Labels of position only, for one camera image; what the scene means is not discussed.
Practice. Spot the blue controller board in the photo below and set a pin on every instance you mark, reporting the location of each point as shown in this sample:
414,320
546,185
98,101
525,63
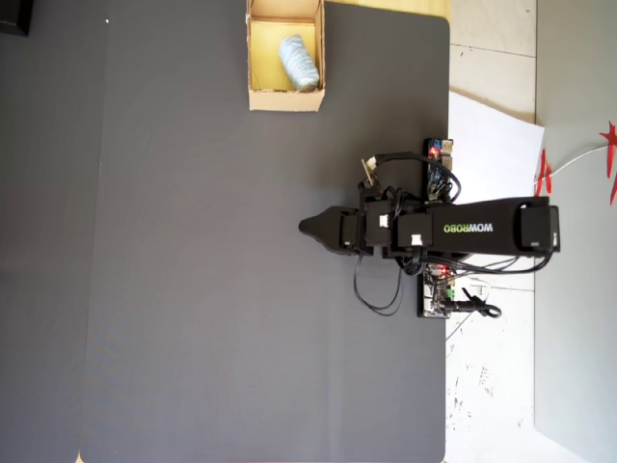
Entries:
437,169

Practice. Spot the black barrel power connector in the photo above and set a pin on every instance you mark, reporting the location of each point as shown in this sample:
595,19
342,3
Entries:
474,306

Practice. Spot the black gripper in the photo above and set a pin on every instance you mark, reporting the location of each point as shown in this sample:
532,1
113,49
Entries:
354,230

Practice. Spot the black box corner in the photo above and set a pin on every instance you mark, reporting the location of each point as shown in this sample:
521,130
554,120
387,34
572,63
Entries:
13,17

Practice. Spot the light blue block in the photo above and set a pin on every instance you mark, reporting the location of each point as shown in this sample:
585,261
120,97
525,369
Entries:
299,62

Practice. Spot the controller board with green terminal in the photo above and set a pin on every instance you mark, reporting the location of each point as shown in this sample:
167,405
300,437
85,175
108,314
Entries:
434,299

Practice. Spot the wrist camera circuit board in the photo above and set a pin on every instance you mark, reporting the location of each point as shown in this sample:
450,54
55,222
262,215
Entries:
369,173

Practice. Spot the large black textured mat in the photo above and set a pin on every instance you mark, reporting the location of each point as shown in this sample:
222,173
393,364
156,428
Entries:
217,265

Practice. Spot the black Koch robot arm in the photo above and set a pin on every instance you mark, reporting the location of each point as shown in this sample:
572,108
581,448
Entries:
472,229

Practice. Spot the white paper sheet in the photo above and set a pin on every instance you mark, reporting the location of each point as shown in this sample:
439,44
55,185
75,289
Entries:
487,144

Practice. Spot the open cardboard box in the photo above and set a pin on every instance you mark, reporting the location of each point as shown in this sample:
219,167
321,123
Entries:
284,101

